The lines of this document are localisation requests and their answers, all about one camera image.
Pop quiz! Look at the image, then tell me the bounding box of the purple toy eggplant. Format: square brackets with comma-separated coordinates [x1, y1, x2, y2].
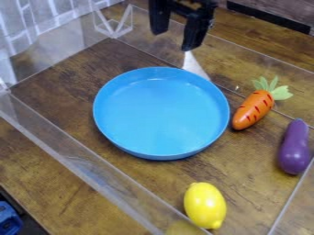
[278, 118, 310, 175]

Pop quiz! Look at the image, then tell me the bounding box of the yellow toy lemon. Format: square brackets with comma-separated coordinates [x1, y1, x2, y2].
[185, 182, 228, 229]

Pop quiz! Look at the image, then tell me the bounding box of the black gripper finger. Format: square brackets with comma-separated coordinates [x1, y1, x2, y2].
[182, 13, 214, 51]
[149, 0, 171, 35]

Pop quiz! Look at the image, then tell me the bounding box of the blue object at corner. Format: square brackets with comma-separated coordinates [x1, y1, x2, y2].
[0, 201, 23, 235]

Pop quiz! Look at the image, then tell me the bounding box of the clear acrylic enclosure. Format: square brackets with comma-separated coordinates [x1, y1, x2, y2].
[0, 0, 314, 235]

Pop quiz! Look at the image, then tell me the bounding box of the blue round plate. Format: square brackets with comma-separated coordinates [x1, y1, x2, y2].
[94, 67, 230, 161]

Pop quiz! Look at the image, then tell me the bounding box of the orange toy carrot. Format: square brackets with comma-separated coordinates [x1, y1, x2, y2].
[232, 76, 293, 130]

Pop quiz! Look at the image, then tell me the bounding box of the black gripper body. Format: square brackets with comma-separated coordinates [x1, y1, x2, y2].
[171, 0, 218, 16]

